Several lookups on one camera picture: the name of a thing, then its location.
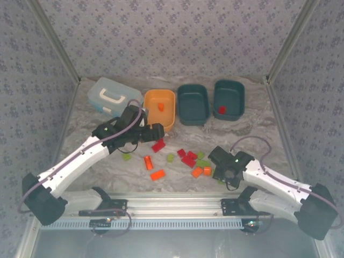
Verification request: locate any long red lego brick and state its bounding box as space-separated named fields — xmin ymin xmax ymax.
xmin=181 ymin=156 xmax=197 ymax=169
xmin=151 ymin=139 xmax=166 ymax=153

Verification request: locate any clear blue storage box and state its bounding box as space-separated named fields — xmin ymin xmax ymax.
xmin=87 ymin=77 xmax=145 ymax=120

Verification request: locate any orange plastic container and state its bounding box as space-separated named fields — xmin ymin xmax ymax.
xmin=144 ymin=88 xmax=177 ymax=133

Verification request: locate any dark teal plastic container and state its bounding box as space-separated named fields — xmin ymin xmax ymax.
xmin=213 ymin=79 xmax=246 ymax=121
xmin=176 ymin=84 xmax=211 ymax=126

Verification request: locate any small circuit board with LED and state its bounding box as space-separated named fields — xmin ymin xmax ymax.
xmin=241 ymin=219 xmax=263 ymax=228
xmin=89 ymin=219 xmax=113 ymax=227

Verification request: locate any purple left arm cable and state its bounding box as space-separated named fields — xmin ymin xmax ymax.
xmin=17 ymin=98 xmax=143 ymax=238

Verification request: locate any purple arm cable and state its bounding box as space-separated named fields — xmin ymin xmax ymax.
xmin=231 ymin=135 xmax=339 ymax=237
xmin=17 ymin=98 xmax=143 ymax=238

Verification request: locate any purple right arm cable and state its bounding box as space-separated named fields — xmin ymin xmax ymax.
xmin=231 ymin=135 xmax=339 ymax=237

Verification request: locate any aluminium table side rail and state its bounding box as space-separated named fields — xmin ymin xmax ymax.
xmin=264 ymin=76 xmax=303 ymax=183
xmin=41 ymin=79 xmax=83 ymax=198

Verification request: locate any aluminium mounting rail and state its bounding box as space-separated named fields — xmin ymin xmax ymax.
xmin=31 ymin=191 xmax=296 ymax=217

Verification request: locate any slotted grey cable duct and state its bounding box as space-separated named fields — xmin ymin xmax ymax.
xmin=40 ymin=218 xmax=259 ymax=231

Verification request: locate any aluminium frame post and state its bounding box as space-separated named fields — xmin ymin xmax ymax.
xmin=265 ymin=0 xmax=322 ymax=83
xmin=25 ymin=0 xmax=82 ymax=83

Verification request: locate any aluminium frame leg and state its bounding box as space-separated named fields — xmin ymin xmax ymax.
xmin=313 ymin=238 xmax=334 ymax=258
xmin=15 ymin=216 xmax=41 ymax=258

